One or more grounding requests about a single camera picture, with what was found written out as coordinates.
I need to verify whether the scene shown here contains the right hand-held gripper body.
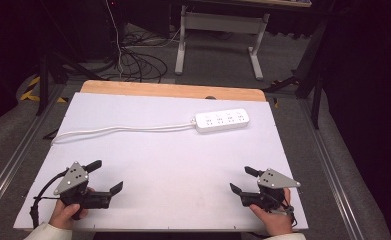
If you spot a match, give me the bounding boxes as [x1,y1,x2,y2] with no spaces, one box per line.
[240,168,302,215]

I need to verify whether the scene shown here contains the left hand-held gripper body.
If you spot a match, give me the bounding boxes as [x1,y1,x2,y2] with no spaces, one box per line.
[53,161,113,221]

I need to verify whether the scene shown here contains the person's left hand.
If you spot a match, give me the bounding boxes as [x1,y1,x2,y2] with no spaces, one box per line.
[48,187,96,231]

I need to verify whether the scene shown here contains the person's right hand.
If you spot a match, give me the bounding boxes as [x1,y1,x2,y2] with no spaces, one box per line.
[248,187,294,237]

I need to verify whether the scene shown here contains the white board table cover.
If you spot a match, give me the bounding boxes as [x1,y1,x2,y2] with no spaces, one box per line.
[13,92,310,232]

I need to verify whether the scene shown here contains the white power strip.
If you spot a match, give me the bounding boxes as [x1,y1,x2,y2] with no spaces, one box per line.
[194,107,251,134]

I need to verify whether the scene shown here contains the yellow black floor tape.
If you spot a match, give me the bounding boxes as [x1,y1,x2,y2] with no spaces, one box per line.
[19,75,68,104]

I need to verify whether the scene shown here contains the black metal stand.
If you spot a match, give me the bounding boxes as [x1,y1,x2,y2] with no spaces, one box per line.
[262,18,329,130]
[35,46,108,117]

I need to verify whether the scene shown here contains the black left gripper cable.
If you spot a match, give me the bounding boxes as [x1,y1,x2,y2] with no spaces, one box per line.
[29,168,70,230]

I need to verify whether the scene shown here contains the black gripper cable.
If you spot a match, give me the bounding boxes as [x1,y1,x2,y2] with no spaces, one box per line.
[29,168,70,230]
[276,203,298,230]

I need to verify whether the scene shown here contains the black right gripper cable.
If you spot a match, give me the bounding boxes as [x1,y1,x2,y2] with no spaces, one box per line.
[276,203,298,230]

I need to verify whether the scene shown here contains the white power strip cable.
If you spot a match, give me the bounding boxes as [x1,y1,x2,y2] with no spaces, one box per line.
[50,121,198,146]

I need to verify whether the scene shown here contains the aluminium floor rail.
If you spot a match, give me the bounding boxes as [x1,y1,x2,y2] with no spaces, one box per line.
[0,84,67,218]
[297,99,363,240]

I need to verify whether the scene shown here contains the bundle of black floor cables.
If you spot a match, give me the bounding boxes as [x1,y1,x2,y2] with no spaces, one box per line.
[115,45,169,84]

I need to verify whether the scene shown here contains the thin white hanging cable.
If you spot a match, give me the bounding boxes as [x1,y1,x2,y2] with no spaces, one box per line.
[104,0,125,78]

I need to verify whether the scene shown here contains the white metal desk frame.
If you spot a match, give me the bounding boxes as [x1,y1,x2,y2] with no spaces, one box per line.
[174,4,271,81]

